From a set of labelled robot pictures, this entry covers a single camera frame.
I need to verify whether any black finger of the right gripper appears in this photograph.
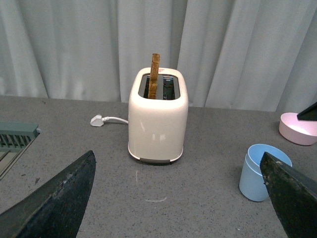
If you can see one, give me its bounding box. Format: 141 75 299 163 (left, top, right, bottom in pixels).
297 102 317 121

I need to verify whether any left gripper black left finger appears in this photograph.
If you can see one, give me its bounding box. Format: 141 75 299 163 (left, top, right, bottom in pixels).
0 151 96 238

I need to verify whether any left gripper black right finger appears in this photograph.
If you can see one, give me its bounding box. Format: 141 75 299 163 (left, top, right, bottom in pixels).
260 152 317 238

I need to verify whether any light blue plastic cup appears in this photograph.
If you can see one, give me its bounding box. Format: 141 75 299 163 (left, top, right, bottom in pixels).
239 154 268 202
246 144 293 175

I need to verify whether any pink plastic bowl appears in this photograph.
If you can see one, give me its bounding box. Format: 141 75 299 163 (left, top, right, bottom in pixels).
279 113 317 146

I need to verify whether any grey pleated curtain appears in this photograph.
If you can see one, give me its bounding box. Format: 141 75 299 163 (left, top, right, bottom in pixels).
0 0 317 112

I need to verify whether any green dish rack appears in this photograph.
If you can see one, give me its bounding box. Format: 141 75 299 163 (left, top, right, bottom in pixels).
0 121 40 180

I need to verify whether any white power plug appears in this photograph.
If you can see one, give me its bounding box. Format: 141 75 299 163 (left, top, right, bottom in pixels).
90 115 104 127

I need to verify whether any cream white toaster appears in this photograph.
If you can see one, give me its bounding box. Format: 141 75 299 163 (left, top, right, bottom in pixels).
128 67 188 163

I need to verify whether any brown toast slice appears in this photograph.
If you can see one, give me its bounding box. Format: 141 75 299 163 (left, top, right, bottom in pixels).
148 53 160 99

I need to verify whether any white power cable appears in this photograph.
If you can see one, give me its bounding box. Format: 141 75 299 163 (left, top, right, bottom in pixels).
102 116 129 124

